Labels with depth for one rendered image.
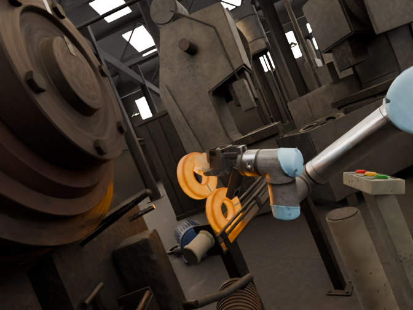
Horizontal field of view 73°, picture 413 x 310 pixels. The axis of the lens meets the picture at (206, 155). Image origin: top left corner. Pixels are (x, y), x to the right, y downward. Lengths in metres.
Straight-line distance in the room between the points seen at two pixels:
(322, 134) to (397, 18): 1.78
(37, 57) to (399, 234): 1.20
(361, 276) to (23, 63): 1.15
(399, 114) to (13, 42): 0.58
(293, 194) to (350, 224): 0.40
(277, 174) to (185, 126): 2.51
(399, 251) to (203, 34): 2.65
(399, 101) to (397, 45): 3.61
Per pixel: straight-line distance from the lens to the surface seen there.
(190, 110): 3.19
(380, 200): 1.21
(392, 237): 1.26
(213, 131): 3.12
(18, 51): 0.40
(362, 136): 0.78
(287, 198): 0.77
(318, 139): 2.47
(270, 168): 0.75
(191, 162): 0.92
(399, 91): 0.59
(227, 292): 0.82
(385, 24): 3.71
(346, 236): 1.15
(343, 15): 3.88
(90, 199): 0.50
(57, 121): 0.38
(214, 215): 0.93
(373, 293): 1.25
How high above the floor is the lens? 0.94
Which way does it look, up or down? 1 degrees down
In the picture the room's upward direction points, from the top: 23 degrees counter-clockwise
